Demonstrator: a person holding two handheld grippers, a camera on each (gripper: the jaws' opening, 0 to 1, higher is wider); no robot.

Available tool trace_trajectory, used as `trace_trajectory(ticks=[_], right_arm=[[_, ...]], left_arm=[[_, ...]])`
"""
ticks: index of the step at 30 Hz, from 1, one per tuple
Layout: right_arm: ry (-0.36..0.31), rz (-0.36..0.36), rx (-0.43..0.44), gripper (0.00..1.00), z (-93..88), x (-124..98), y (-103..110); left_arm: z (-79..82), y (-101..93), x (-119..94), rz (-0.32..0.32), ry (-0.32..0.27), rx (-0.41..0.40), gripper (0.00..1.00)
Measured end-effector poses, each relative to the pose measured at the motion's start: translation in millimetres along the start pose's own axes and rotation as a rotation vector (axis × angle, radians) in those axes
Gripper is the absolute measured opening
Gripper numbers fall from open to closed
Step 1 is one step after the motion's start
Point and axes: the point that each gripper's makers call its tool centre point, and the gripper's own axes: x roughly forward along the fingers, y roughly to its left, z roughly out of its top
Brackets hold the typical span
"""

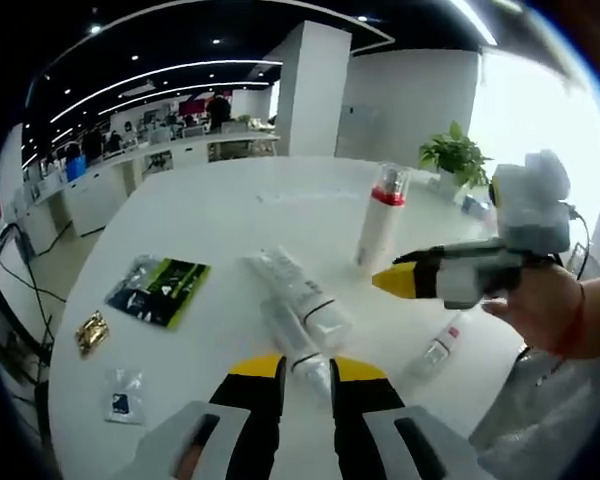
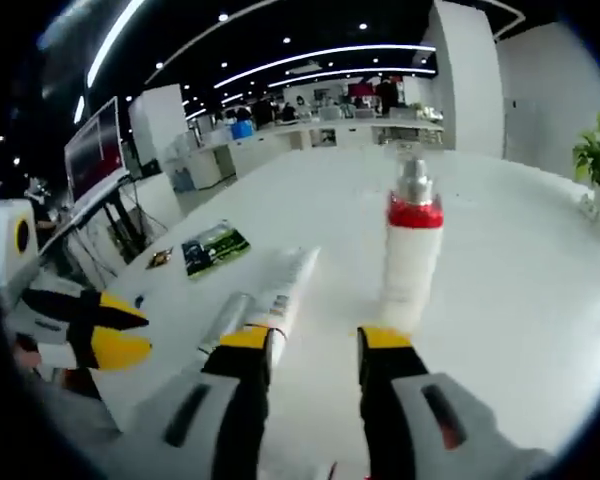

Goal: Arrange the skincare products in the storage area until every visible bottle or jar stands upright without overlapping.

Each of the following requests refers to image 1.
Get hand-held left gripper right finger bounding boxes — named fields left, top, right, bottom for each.
left=328, top=356, right=484, bottom=480

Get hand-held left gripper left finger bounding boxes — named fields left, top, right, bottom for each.
left=110, top=352, right=288, bottom=480

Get clear skincare sachet blue label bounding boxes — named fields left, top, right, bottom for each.
left=102, top=368, right=146, bottom=426

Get small white spray bottle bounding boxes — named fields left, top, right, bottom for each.
left=402, top=312, right=469, bottom=379

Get white pump bottle red collar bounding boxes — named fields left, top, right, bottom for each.
left=354, top=162, right=412, bottom=269

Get gold skincare sachet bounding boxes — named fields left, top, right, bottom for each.
left=74, top=309, right=110, bottom=359

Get clear tube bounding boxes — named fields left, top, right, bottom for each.
left=258, top=295, right=335, bottom=401

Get green navy skincare sachet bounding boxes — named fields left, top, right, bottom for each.
left=103, top=254, right=212, bottom=331

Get white skincare tube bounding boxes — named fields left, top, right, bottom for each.
left=242, top=247, right=354, bottom=346

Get person's right hand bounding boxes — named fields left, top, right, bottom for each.
left=482, top=264, right=584, bottom=359

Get blue white pack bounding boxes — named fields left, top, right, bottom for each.
left=462, top=194, right=496, bottom=216

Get green potted plant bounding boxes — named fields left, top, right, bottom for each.
left=418, top=119, right=494, bottom=189

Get person's grey garment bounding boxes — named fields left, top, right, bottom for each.
left=467, top=344, right=600, bottom=480

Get ceiling light strips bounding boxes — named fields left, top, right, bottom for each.
left=22, top=0, right=501, bottom=166

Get long white counter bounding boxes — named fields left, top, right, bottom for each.
left=22, top=130, right=281, bottom=236

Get blue bin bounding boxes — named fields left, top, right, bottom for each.
left=65, top=154, right=87, bottom=184

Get pink display screen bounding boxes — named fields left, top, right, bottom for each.
left=178, top=98, right=207, bottom=119

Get round ceiling spotlights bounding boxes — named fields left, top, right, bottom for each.
left=62, top=12, right=371, bottom=99

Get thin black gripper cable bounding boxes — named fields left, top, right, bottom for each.
left=562, top=202, right=592, bottom=286

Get red string bracelet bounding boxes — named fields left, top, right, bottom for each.
left=553, top=280, right=588, bottom=355

